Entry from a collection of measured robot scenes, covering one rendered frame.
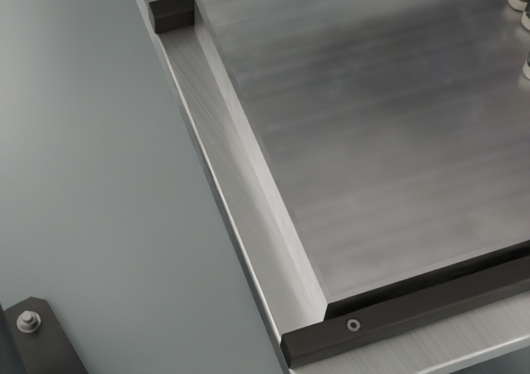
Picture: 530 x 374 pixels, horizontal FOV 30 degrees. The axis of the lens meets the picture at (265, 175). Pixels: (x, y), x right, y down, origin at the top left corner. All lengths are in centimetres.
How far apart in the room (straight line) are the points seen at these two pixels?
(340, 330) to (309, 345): 2
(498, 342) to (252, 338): 96
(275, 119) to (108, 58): 119
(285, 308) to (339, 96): 18
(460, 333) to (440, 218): 8
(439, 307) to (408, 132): 15
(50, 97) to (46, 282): 37
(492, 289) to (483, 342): 3
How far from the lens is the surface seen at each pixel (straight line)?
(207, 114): 72
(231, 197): 68
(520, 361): 129
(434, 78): 76
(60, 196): 172
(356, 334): 62
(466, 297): 64
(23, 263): 167
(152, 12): 75
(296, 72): 74
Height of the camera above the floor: 146
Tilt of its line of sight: 57 degrees down
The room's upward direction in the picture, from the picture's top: 7 degrees clockwise
